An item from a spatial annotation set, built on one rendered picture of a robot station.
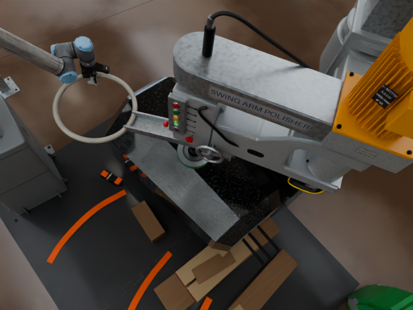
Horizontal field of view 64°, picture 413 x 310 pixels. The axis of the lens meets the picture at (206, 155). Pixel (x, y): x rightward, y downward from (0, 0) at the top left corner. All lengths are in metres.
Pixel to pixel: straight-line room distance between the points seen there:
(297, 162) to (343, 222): 1.47
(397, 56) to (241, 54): 0.54
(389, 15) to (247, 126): 0.78
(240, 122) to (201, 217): 0.75
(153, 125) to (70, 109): 1.41
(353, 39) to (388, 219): 1.87
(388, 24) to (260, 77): 0.73
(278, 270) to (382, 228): 1.03
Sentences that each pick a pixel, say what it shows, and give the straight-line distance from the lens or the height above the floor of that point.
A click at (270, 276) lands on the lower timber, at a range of 2.64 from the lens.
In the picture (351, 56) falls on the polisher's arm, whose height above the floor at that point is 1.45.
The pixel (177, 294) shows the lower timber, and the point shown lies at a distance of 2.53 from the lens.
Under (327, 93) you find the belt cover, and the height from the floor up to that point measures 1.67.
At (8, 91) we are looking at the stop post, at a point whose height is 0.01.
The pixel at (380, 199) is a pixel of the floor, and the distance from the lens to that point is 3.30.
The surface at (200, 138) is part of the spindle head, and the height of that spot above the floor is 1.21.
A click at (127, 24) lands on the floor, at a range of 3.86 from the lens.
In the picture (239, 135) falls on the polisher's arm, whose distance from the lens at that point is 1.50.
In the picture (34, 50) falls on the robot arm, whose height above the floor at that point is 1.37.
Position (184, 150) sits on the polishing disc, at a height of 0.83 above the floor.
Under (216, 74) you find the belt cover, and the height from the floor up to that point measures 1.67.
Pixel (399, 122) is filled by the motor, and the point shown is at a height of 1.87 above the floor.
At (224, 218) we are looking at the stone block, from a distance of 1.98.
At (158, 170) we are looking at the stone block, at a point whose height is 0.67.
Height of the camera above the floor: 2.65
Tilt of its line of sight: 64 degrees down
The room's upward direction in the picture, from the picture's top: 12 degrees clockwise
